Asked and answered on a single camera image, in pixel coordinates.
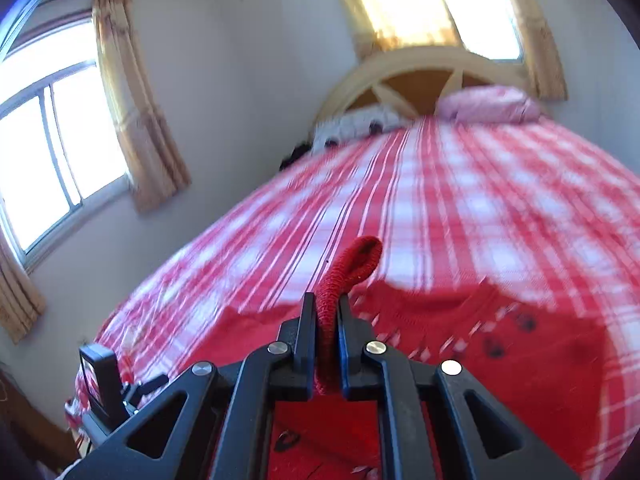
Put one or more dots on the sheer yellow curtain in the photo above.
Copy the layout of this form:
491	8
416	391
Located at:
395	5

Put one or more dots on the pink pillow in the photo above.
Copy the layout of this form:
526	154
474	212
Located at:
490	105

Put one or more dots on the cream wooden headboard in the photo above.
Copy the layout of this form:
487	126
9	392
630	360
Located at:
360	80

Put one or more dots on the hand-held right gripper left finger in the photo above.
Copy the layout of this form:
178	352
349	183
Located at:
305	345

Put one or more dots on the brown wooden furniture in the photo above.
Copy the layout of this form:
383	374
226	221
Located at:
30	425

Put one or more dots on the dark cloth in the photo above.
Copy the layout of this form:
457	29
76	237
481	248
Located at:
296	157

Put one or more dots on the red fleece towel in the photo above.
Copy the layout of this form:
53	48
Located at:
500	360

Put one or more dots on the white patterned pillow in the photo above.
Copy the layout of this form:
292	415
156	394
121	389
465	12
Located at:
350	127

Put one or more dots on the window above headboard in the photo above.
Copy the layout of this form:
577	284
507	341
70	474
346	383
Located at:
480	10

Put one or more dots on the large side window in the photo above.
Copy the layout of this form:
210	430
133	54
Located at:
55	150

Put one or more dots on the long yellow patterned curtain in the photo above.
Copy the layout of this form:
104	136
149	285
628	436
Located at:
135	100

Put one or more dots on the red plaid bed sheet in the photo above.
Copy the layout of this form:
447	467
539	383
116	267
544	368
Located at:
425	200

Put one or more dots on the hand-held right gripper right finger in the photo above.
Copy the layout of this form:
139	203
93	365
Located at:
346	345

